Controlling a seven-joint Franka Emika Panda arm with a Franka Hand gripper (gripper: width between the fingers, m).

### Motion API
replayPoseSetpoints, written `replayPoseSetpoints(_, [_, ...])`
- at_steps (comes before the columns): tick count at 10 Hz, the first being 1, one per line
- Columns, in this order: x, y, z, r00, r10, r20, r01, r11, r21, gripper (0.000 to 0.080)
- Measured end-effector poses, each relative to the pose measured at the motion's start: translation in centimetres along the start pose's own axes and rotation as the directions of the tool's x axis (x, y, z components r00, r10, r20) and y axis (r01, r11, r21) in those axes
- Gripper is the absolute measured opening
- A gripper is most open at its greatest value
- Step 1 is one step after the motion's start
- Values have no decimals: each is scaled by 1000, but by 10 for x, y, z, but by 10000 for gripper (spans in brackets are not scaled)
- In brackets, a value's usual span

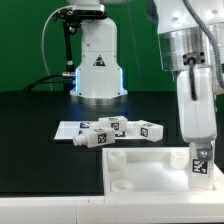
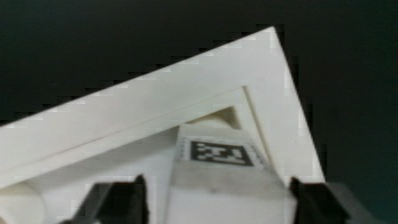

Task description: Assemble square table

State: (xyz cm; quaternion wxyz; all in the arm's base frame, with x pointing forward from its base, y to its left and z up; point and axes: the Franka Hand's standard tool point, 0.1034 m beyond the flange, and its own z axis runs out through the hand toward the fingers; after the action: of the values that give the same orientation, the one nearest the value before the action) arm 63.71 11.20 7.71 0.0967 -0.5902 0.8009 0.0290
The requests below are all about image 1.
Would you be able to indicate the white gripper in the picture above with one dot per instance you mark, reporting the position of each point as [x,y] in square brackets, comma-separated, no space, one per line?
[197,117]

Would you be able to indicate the white square tabletop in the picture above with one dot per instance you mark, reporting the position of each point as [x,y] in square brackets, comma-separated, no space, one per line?
[148,170]

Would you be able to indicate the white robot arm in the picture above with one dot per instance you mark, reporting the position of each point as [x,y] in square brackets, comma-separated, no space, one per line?
[190,34]

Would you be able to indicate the white front fence bar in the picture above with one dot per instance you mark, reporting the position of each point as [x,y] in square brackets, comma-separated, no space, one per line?
[72,210]

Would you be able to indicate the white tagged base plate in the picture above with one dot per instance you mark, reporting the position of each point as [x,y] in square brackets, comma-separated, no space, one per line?
[68,129]

